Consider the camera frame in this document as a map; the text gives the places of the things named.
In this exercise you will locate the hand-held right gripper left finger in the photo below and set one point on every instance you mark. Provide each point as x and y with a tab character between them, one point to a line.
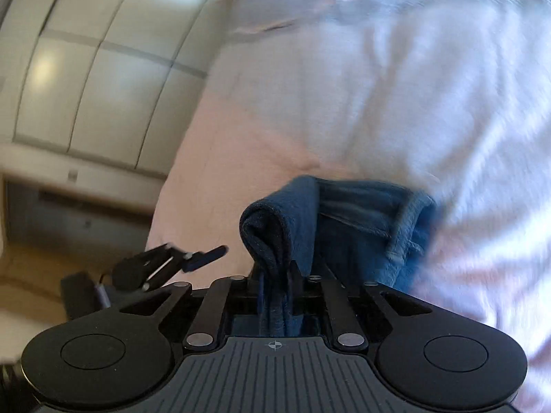
239	288

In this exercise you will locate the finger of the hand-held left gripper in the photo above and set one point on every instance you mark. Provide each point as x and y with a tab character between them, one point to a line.
204	259

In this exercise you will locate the pale pink bed sheet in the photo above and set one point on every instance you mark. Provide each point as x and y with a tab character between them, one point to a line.
387	94

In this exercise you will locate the blue jeans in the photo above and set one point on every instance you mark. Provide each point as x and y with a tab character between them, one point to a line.
344	223

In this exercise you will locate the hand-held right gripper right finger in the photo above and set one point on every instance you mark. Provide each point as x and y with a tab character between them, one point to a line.
297	292

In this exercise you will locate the white wardrobe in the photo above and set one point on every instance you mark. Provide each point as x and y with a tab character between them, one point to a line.
86	73

